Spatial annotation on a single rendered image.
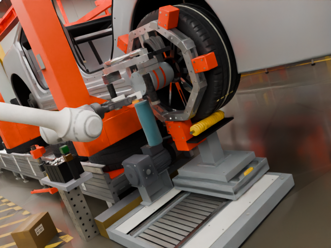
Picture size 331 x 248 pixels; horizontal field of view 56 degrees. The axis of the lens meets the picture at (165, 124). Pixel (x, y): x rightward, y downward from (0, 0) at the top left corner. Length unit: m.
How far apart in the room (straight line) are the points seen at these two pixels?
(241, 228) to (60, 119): 0.98
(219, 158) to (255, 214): 0.45
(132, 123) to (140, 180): 0.40
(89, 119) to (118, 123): 1.04
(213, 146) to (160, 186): 0.52
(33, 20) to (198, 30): 0.91
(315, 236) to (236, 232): 0.34
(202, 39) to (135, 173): 0.88
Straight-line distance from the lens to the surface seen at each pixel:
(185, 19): 1.61
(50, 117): 1.05
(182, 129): 1.73
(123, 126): 2.07
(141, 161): 1.90
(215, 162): 1.93
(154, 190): 2.19
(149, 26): 1.68
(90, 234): 2.19
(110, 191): 2.17
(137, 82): 1.64
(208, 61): 1.47
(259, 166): 1.94
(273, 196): 1.79
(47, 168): 2.02
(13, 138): 3.79
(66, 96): 1.91
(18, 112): 1.06
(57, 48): 1.95
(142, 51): 1.46
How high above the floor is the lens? 0.98
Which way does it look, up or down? 13 degrees down
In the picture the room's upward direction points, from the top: 20 degrees counter-clockwise
